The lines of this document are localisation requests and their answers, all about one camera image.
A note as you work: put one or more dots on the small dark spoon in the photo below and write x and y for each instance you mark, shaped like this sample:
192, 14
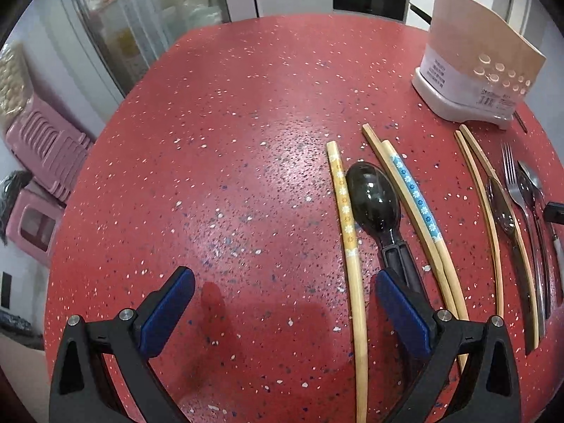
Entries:
524, 191

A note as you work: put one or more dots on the stack of pink stools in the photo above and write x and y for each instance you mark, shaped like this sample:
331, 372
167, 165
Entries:
48, 145

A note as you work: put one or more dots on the metal fork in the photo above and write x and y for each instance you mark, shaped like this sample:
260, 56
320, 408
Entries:
513, 180

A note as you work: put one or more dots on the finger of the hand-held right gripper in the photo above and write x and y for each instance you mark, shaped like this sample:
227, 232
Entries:
555, 213

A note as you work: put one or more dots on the beige white utensil holder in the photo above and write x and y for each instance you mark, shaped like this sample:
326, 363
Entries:
467, 53

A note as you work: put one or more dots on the yellow flower chopstick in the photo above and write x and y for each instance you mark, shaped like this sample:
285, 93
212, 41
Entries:
348, 224

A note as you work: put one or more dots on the pink plastic stool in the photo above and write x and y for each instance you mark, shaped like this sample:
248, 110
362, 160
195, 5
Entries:
33, 224

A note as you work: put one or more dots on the black wall socket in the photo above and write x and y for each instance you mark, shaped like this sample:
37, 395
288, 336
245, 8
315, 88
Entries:
5, 291

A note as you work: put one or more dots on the black plastic spoon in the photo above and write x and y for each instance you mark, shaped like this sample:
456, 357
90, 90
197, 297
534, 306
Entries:
374, 198

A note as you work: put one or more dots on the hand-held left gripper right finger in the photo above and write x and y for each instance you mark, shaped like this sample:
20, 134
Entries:
403, 317

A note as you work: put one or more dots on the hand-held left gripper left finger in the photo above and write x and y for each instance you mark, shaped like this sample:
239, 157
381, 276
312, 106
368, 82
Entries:
167, 313

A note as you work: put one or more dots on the clear bag of snacks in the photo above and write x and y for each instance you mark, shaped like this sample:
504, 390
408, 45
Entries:
13, 79

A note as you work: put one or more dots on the glass door cabinet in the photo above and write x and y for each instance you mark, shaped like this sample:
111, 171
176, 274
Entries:
145, 17

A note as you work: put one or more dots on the dark thin stick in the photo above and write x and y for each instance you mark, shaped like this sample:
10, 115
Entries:
521, 122

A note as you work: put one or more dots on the blue flower chopstick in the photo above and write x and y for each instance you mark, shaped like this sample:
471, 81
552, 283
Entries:
416, 194

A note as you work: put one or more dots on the metal spoon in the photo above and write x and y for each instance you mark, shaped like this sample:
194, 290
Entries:
534, 178

